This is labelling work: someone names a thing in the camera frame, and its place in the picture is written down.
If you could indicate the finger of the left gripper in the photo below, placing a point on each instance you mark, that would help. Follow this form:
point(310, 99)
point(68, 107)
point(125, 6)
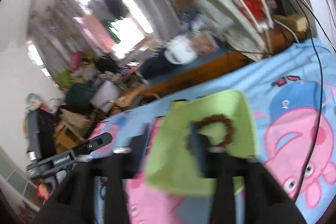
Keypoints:
point(93, 144)

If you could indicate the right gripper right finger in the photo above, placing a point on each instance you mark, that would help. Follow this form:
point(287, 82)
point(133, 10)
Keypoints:
point(265, 200)

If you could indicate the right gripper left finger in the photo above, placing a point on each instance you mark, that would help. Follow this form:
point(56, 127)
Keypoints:
point(73, 200)

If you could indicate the green plastic basket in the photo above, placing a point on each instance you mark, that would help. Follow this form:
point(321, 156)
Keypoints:
point(184, 156)

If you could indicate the dark green bag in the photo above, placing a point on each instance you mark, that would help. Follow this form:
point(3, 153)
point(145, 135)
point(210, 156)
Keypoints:
point(78, 98)

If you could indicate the white storage box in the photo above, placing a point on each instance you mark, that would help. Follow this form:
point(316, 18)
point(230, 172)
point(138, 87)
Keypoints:
point(107, 91)

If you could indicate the dark navy folded clothes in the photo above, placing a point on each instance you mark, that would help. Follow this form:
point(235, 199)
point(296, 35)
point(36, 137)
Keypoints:
point(156, 66)

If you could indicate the Peppa Pig blue bedsheet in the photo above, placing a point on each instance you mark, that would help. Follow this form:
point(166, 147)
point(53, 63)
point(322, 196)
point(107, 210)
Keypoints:
point(292, 98)

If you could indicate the white enamel mug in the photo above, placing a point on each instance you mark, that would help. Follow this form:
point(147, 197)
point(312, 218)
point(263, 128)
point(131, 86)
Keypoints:
point(179, 51)

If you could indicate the wooden desk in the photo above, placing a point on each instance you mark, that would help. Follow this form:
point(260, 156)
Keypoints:
point(204, 68)

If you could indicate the grey dotted cloth cover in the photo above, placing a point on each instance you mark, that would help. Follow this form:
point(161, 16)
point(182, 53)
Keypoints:
point(230, 25)

